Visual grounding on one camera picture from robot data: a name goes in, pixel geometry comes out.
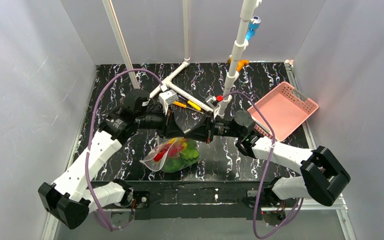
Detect yellow toy banana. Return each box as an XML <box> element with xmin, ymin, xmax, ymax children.
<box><xmin>168</xmin><ymin>137</ymin><xmax>188</xmax><ymax>148</ymax></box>

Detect red toy grapes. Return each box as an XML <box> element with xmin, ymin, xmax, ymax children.
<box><xmin>169</xmin><ymin>144</ymin><xmax>184</xmax><ymax>158</ymax></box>

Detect clear polka dot zip bag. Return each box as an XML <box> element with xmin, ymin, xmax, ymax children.
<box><xmin>140</xmin><ymin>137</ymin><xmax>200</xmax><ymax>173</ymax></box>

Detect red toy chili pepper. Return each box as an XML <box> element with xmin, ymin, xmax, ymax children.
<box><xmin>153</xmin><ymin>148</ymin><xmax>171</xmax><ymax>163</ymax></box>

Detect green toy bell pepper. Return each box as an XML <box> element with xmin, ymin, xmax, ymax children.
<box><xmin>161</xmin><ymin>157</ymin><xmax>185</xmax><ymax>173</ymax></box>

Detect green toy watermelon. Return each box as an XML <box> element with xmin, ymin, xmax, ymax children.
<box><xmin>179</xmin><ymin>148</ymin><xmax>200</xmax><ymax>165</ymax></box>

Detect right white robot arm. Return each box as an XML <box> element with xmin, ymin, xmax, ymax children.
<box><xmin>184</xmin><ymin>110</ymin><xmax>351</xmax><ymax>207</ymax></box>

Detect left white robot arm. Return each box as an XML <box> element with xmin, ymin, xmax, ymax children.
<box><xmin>38</xmin><ymin>89</ymin><xmax>178</xmax><ymax>230</ymax></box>

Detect orange object at back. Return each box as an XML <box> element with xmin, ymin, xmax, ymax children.
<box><xmin>236</xmin><ymin>59</ymin><xmax>250</xmax><ymax>73</ymax></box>

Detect pink plastic basket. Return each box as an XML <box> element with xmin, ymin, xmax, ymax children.
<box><xmin>248</xmin><ymin>81</ymin><xmax>319</xmax><ymax>142</ymax></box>

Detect blue hanging bottle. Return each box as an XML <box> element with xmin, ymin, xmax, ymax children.
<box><xmin>245</xmin><ymin>16</ymin><xmax>262</xmax><ymax>42</ymax></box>

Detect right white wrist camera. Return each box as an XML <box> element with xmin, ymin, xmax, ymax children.
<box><xmin>205</xmin><ymin>95</ymin><xmax>229</xmax><ymax>119</ymax></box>

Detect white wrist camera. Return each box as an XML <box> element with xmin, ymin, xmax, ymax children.
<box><xmin>158</xmin><ymin>89</ymin><xmax>179</xmax><ymax>112</ymax></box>
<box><xmin>205</xmin><ymin>95</ymin><xmax>229</xmax><ymax>119</ymax></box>

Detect orange handled screwdriver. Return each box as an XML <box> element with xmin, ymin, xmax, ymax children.
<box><xmin>173</xmin><ymin>101</ymin><xmax>202</xmax><ymax>114</ymax></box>

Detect yellow handled screwdriver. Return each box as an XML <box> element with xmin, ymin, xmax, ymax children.
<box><xmin>180</xmin><ymin>95</ymin><xmax>202</xmax><ymax>112</ymax></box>

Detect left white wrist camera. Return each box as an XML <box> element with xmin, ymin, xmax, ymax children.
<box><xmin>158</xmin><ymin>89</ymin><xmax>179</xmax><ymax>112</ymax></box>

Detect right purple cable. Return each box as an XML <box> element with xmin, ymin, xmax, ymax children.
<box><xmin>225</xmin><ymin>91</ymin><xmax>304</xmax><ymax>240</ymax></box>

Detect purple cable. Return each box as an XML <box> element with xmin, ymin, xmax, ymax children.
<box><xmin>225</xmin><ymin>91</ymin><xmax>304</xmax><ymax>240</ymax></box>
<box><xmin>84</xmin><ymin>68</ymin><xmax>164</xmax><ymax>232</ymax></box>

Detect white pvc pipe frame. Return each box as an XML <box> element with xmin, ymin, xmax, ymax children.
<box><xmin>102</xmin><ymin>0</ymin><xmax>262</xmax><ymax>112</ymax></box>

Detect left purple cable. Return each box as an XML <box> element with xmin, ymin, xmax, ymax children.
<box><xmin>84</xmin><ymin>68</ymin><xmax>164</xmax><ymax>232</ymax></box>

